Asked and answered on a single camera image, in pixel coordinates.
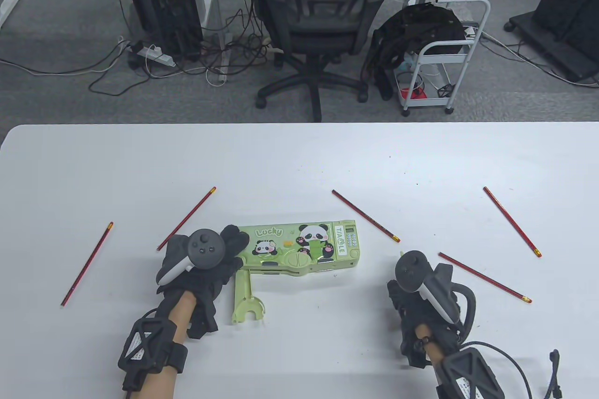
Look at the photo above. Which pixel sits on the person's left hand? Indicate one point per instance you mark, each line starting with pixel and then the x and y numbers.
pixel 210 286

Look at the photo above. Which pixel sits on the person's right hand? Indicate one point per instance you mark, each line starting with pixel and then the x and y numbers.
pixel 412 319

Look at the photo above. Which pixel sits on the red pencil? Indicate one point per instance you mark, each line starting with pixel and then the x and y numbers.
pixel 187 218
pixel 512 221
pixel 484 277
pixel 87 264
pixel 365 215

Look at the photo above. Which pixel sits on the green panda pencil case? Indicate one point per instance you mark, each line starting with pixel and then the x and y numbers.
pixel 290 249

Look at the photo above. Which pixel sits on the person's left forearm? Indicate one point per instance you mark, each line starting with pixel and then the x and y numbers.
pixel 182 310

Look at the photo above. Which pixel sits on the grey motion controller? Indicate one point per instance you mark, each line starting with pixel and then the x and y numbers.
pixel 206 247
pixel 412 270

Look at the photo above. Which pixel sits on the red container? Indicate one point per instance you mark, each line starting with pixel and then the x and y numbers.
pixel 416 92

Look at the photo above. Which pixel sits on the white power strip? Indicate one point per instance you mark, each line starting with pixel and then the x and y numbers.
pixel 159 56

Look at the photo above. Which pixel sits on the white rolling cart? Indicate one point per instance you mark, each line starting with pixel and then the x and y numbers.
pixel 444 58

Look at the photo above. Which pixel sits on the black mesh office chair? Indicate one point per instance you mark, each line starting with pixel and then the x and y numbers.
pixel 318 20

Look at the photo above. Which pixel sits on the black backpack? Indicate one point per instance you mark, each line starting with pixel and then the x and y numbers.
pixel 421 25

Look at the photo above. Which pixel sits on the white table foot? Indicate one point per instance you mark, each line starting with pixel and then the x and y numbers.
pixel 8 6

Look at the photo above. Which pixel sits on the black wheeled stand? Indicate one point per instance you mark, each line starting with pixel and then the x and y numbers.
pixel 561 6

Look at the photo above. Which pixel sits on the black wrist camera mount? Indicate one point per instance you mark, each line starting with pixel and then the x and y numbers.
pixel 145 340
pixel 468 371

